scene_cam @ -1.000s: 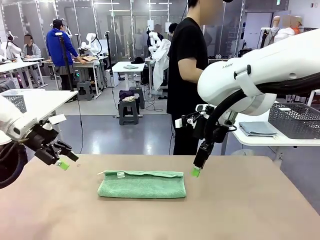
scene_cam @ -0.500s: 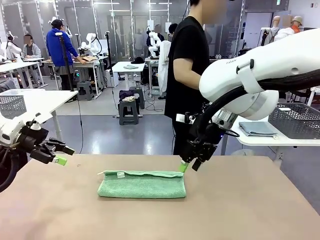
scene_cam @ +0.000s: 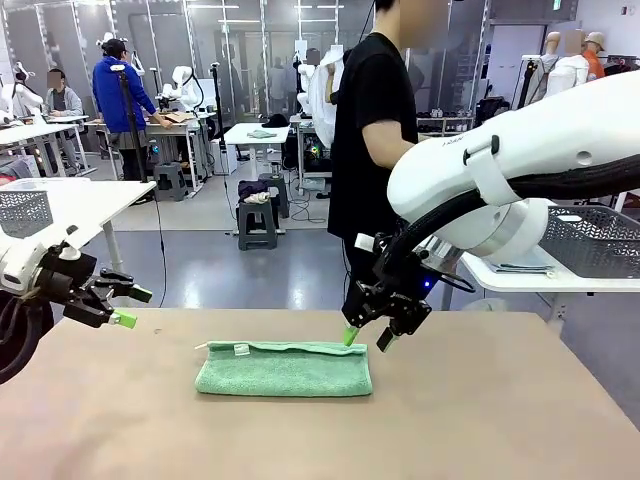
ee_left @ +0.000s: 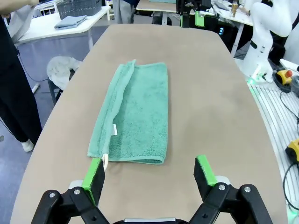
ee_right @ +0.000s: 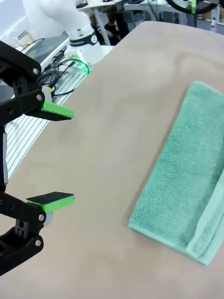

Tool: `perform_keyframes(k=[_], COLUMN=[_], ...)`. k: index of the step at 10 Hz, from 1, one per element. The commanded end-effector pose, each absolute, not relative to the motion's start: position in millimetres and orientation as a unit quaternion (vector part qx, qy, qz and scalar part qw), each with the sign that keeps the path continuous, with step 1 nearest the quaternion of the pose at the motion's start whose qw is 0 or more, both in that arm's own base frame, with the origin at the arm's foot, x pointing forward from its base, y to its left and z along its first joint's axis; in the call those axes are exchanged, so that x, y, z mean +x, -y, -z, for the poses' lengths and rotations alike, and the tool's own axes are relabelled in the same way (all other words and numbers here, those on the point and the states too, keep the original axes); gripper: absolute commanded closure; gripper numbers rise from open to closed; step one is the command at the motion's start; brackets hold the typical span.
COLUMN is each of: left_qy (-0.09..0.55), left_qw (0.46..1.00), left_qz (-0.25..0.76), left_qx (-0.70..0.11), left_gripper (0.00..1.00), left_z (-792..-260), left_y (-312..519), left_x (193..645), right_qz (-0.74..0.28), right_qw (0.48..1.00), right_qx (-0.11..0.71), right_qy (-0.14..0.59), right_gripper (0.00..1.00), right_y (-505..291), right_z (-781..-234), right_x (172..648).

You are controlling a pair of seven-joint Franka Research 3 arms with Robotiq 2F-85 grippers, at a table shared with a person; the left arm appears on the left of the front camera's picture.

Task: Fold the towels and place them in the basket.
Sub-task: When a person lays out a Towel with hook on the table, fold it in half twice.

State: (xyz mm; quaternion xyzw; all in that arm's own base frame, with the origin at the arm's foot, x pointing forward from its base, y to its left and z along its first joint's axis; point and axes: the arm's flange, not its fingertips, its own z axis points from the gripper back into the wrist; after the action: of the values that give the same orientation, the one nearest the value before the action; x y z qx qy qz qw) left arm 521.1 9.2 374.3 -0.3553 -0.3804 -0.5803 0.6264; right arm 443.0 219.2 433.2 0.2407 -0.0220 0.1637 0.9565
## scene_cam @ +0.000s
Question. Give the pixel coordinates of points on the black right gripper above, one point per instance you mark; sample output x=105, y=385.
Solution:
x=390, y=305

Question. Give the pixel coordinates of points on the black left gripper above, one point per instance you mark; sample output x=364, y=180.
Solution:
x=67, y=280

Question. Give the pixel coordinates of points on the green towel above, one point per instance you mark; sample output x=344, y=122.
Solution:
x=285, y=372

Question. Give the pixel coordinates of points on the dark grey perforated basket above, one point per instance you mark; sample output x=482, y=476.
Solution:
x=590, y=240

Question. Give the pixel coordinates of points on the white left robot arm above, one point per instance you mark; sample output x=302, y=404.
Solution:
x=17, y=265

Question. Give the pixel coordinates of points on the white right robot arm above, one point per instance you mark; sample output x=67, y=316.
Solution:
x=550, y=130

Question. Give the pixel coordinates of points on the person's right forearm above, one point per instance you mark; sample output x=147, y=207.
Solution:
x=385, y=147

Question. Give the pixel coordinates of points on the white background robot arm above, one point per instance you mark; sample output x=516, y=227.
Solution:
x=25, y=97
x=301, y=102
x=182, y=82

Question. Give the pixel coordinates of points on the light grey perforated basket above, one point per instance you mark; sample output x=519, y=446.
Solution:
x=25, y=212

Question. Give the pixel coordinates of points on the white table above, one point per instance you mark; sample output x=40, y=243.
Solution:
x=95, y=200
x=525, y=285

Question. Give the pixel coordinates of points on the grey plastic stool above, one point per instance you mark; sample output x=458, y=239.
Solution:
x=280, y=197
x=257, y=210
x=170, y=172

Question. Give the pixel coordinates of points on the clear plastic tray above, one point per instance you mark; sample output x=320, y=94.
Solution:
x=25, y=185

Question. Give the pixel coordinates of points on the beige cloth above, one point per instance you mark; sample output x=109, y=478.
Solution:
x=257, y=199

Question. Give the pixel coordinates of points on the grey workbench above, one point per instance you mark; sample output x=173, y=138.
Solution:
x=165, y=131

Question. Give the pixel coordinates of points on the dark purple cloth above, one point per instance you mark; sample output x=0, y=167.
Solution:
x=252, y=187

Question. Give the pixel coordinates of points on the long white desk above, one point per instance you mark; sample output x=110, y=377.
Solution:
x=30, y=131

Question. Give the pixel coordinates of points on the open cardboard box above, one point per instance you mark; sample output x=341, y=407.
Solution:
x=175, y=119

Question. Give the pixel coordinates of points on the seated person in grey hoodie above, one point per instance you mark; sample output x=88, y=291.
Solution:
x=65, y=102

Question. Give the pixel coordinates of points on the person in blue jacket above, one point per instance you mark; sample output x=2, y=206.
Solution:
x=112, y=95

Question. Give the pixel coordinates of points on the white adjustable desk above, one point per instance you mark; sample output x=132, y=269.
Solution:
x=240, y=134

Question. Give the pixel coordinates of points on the small green cloth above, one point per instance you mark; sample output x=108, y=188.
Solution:
x=260, y=134

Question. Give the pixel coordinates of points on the wooden shoe rack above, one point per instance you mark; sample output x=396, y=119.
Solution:
x=445, y=125

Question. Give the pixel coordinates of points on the black pole stand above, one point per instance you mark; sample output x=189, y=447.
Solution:
x=216, y=100

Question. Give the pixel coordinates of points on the black cap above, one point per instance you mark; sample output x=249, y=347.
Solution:
x=276, y=121

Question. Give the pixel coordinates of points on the person in black T-shirt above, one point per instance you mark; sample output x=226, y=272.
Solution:
x=370, y=100

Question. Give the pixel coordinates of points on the person in white shirt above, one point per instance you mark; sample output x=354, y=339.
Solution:
x=322, y=100

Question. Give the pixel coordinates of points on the black storage bins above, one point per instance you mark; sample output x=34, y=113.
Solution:
x=492, y=110

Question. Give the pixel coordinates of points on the white sign panel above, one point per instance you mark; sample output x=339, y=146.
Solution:
x=300, y=50

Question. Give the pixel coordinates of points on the mannequin in white shirt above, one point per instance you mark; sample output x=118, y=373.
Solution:
x=565, y=75

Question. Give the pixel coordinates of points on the bare-headed white mannequin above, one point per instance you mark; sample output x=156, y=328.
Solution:
x=550, y=45

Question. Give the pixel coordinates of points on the mannequin with beige hat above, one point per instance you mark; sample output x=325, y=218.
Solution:
x=594, y=55

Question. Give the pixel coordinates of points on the clothes rack with dark clothes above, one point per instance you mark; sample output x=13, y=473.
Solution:
x=620, y=67

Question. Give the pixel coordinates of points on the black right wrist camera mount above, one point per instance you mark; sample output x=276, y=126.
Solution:
x=395, y=265

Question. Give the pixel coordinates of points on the black tripod pole with camera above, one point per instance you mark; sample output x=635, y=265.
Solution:
x=131, y=125

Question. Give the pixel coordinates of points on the metal frame robot table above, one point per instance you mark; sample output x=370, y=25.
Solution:
x=305, y=125

